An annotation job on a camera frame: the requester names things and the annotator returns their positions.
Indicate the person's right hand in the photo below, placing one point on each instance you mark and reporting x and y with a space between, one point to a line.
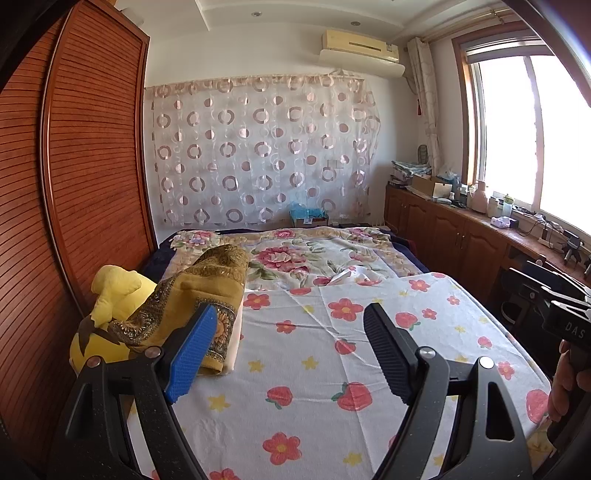
561 387

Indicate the floral blanket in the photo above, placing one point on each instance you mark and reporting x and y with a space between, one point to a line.
286 258

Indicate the small black tripod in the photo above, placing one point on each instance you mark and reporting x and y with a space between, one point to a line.
571 247

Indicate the strawberry print bed sheet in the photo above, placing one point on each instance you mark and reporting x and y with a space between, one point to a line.
314 369

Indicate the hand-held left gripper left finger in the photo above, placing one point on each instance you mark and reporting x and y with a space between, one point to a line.
191 355

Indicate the yellow plush toy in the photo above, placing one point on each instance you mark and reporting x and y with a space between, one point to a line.
111 295

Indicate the blue tissue box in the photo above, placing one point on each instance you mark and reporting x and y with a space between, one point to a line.
307 212

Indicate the mustard patterned shirt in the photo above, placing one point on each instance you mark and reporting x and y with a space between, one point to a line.
203 277

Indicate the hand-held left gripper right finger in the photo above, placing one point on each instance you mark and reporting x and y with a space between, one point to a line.
390 350

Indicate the white jug bottle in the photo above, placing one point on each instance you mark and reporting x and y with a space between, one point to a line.
477 198

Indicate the sheer circle-patterned curtain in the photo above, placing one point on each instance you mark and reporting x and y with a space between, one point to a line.
263 147

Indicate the wooden framed window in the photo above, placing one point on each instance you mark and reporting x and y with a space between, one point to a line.
540 129

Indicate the cardboard box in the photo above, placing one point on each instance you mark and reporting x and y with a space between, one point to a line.
429 185

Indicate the white window drape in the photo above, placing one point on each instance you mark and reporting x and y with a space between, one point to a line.
427 101

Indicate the green-capped white bottle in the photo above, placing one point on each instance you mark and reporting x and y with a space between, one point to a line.
507 205

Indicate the red-brown louvered wardrobe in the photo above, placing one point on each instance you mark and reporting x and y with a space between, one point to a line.
69 184

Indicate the low wooden cabinet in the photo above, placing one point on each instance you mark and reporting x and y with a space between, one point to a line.
448 230

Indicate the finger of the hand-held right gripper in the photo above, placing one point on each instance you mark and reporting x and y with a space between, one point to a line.
554 290

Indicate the pale folded cloth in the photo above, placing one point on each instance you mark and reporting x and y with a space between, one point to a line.
235 341

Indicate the wall air conditioner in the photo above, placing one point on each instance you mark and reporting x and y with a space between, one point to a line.
360 50

